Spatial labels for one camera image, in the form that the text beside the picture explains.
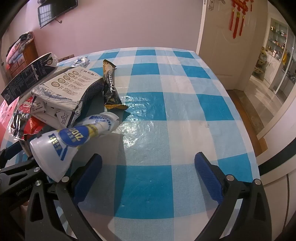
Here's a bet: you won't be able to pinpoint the red hanging door ornament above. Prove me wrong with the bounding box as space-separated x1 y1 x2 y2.
229 0 254 40

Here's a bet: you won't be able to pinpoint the brown wooden cabinet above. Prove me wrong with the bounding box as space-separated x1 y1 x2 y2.
8 38 39 79

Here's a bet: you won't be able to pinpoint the pile of folded blankets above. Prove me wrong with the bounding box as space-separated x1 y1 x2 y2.
6 32 35 69

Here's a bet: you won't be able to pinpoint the white bottle with blue label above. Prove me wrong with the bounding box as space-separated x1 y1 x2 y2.
30 112 120 183

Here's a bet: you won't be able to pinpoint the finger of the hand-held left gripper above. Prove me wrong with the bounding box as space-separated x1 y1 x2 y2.
0 162 45 186
0 141 27 164

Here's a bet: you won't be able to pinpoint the white door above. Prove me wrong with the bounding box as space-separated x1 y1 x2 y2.
196 0 269 91

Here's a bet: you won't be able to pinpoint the wall socket strip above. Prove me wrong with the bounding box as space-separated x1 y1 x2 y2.
57 54 75 62

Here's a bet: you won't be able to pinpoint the dark blue carton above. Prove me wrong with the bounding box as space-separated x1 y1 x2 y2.
1 52 58 103

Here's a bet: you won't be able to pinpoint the small white red carton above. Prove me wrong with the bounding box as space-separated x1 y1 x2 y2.
18 96 45 116

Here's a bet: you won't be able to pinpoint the red silver snack wrapper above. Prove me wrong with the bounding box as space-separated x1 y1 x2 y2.
9 108 48 141

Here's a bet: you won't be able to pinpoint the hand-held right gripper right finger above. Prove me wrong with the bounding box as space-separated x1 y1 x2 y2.
194 152 272 241

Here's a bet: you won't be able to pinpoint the white printed snack bag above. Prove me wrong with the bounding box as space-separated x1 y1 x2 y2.
31 67 104 128

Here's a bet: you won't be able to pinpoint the wall-mounted black television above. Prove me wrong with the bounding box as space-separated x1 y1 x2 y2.
37 0 78 29

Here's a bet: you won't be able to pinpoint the display shelves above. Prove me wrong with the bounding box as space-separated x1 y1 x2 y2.
268 17 289 92

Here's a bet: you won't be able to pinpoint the blue white checkered tablecloth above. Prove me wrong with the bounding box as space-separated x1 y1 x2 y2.
0 46 259 241

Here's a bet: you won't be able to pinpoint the dark coffee sachet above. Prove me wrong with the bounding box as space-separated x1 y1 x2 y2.
102 59 129 112

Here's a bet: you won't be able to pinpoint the yellowish bundle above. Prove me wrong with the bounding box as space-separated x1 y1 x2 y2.
253 46 269 81

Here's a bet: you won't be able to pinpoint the metal door handle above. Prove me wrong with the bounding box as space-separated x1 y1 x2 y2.
206 0 226 11

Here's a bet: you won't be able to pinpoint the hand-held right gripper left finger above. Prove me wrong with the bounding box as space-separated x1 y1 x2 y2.
24 153 103 241

